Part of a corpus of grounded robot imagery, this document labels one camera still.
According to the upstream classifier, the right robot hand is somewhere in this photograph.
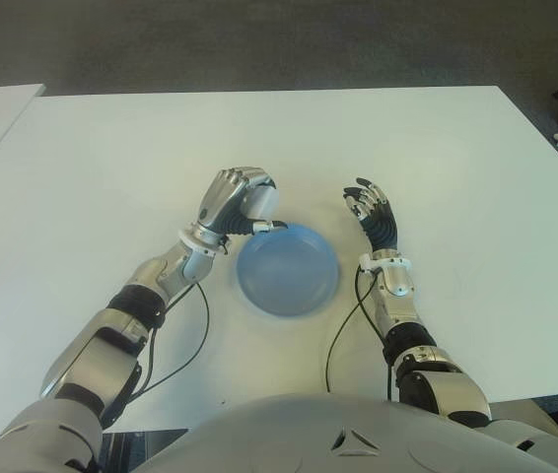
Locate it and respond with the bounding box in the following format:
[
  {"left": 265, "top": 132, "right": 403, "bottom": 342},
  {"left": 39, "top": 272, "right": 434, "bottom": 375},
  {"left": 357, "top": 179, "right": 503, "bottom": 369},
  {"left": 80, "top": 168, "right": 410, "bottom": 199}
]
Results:
[{"left": 341, "top": 176, "right": 399, "bottom": 253}]

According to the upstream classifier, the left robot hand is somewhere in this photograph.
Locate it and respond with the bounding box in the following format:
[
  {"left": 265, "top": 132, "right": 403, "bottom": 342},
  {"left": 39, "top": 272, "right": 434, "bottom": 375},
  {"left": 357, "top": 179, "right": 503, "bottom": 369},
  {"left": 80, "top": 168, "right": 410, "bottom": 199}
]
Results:
[{"left": 194, "top": 167, "right": 289, "bottom": 246}]

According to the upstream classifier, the blue plate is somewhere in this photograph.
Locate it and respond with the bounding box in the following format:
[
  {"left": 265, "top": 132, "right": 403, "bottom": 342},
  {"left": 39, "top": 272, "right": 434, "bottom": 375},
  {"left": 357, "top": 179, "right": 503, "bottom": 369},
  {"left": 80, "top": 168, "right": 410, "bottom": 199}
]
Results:
[{"left": 236, "top": 223, "right": 342, "bottom": 316}]

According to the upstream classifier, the grey robot torso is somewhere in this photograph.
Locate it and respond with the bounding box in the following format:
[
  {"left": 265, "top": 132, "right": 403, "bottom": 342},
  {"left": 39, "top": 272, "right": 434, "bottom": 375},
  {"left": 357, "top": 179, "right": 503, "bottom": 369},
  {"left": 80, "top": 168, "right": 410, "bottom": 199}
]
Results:
[{"left": 101, "top": 392, "right": 512, "bottom": 473}]

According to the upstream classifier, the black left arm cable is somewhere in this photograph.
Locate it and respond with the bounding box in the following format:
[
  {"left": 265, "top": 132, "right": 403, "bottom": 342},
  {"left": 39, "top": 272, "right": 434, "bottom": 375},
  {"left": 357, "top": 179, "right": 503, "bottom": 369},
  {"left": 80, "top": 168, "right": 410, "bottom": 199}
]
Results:
[{"left": 130, "top": 280, "right": 210, "bottom": 395}]

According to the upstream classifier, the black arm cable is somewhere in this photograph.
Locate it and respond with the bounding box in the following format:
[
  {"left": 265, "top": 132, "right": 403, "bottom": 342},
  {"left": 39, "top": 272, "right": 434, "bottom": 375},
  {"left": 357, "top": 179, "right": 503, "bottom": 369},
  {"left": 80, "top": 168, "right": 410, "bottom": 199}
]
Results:
[
  {"left": 325, "top": 265, "right": 393, "bottom": 400},
  {"left": 130, "top": 280, "right": 210, "bottom": 395}
]

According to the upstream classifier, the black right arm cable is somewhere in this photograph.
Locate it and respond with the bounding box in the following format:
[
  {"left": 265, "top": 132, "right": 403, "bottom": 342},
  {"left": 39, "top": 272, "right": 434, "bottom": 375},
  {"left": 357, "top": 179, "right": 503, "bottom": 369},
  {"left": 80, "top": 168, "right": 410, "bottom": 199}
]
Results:
[{"left": 325, "top": 265, "right": 393, "bottom": 400}]

